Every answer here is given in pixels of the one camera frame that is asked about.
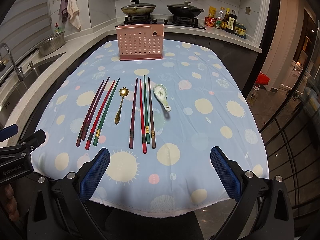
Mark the red chopstick group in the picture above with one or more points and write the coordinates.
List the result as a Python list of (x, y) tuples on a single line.
[(94, 127), (144, 146)]

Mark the dark soy sauce bottle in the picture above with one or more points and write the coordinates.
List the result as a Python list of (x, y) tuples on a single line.
[(232, 17)]

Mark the purple hanging cloth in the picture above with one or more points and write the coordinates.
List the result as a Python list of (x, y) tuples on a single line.
[(63, 10)]

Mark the pink perforated utensil holder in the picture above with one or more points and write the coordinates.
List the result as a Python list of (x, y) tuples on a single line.
[(140, 41)]

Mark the dark brown chopstick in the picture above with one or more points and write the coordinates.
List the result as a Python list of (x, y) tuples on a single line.
[(87, 115)]

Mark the white ceramic soup spoon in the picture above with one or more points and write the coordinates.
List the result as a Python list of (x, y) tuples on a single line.
[(161, 93)]

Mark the brass wok with lid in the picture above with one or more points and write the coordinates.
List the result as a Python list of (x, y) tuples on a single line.
[(138, 9)]

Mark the dark jars at end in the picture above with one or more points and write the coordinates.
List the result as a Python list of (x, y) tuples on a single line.
[(240, 30)]

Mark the red instant noodle cup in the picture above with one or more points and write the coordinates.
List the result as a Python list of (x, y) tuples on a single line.
[(210, 21)]

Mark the blue patterned tablecloth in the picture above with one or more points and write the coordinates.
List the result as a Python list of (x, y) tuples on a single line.
[(207, 110)]

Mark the red bag on floor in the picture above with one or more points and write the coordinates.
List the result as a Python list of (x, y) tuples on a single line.
[(262, 79)]

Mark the brown sauce bottle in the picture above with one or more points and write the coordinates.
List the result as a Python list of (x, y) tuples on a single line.
[(224, 21)]

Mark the beige hanging towel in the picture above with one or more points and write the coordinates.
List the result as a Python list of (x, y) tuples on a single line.
[(73, 14)]

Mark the white cabinet furniture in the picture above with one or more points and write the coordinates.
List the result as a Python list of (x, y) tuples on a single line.
[(291, 76)]

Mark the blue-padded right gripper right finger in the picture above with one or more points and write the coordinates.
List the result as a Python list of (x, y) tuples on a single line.
[(234, 179)]

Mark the brown chopstick group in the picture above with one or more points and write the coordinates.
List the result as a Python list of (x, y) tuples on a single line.
[(153, 137)]

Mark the small green-label jar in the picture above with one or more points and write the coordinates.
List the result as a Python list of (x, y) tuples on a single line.
[(218, 24)]

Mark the black wok with lid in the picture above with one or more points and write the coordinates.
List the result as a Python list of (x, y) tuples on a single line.
[(184, 10)]

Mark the black gas stove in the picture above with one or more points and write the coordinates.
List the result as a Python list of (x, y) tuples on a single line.
[(172, 20)]

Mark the maroon chopstick group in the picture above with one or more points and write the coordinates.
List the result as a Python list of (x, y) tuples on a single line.
[(93, 110), (132, 124)]

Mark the person's left hand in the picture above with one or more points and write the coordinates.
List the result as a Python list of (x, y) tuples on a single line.
[(9, 202)]

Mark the clear plastic bottle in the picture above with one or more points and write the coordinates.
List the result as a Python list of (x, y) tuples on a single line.
[(221, 14)]

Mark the yellow oil bottle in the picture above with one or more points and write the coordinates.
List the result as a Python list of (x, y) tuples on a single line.
[(253, 95)]

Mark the green dish soap bottle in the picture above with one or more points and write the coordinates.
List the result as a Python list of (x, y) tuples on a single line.
[(57, 29)]

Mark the chrome kitchen faucet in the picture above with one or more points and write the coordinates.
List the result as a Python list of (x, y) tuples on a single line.
[(17, 69)]

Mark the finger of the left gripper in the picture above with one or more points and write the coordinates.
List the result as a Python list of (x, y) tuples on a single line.
[(32, 142), (8, 132)]

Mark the green chopstick group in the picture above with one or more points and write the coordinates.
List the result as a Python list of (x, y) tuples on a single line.
[(147, 133), (97, 135)]

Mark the gold flower spoon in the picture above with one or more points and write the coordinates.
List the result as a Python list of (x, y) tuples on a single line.
[(123, 93)]

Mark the stainless steel sink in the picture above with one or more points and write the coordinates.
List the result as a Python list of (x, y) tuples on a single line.
[(9, 102)]

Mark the yellow seasoning packet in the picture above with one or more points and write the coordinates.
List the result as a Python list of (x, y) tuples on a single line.
[(212, 12)]

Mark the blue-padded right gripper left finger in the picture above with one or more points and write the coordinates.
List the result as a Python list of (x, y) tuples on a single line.
[(85, 181)]

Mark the steel colander bowl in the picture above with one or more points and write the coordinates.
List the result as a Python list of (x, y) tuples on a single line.
[(51, 44)]

